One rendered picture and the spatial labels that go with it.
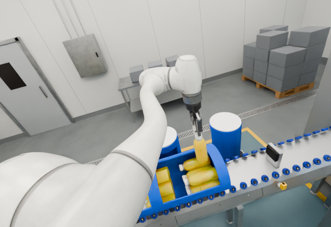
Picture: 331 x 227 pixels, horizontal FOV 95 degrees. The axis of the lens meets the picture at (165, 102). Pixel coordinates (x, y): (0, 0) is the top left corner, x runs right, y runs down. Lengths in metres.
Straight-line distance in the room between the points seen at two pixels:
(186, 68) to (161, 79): 0.12
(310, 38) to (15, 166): 3.85
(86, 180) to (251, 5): 4.81
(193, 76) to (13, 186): 0.56
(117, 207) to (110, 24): 3.74
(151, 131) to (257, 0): 4.77
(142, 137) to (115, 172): 0.09
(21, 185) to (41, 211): 0.07
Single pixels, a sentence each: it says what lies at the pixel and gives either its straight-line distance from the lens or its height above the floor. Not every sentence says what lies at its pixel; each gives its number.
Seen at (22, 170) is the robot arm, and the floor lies 1.85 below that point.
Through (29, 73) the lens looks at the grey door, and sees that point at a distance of 4.53.
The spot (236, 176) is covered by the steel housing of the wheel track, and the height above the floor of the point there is 0.93.
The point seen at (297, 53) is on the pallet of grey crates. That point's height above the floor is 0.87.
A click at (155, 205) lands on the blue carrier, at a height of 1.13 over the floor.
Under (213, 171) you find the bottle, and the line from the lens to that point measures 1.05.
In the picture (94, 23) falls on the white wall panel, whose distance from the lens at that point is 3.91.
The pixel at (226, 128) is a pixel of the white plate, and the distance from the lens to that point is 1.46.
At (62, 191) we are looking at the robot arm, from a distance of 0.28.
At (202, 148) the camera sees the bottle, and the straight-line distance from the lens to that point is 0.90.
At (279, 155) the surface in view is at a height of 1.07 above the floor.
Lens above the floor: 2.01
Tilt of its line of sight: 30 degrees down
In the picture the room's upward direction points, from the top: 14 degrees counter-clockwise
